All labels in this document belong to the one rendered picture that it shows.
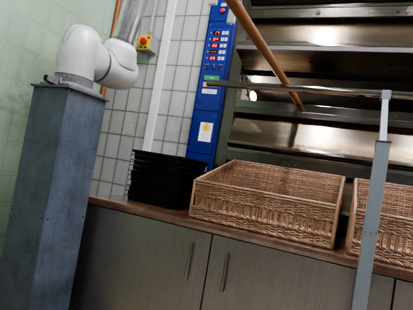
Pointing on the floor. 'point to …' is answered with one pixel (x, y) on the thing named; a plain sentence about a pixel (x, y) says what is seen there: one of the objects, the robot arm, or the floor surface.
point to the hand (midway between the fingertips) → (222, 11)
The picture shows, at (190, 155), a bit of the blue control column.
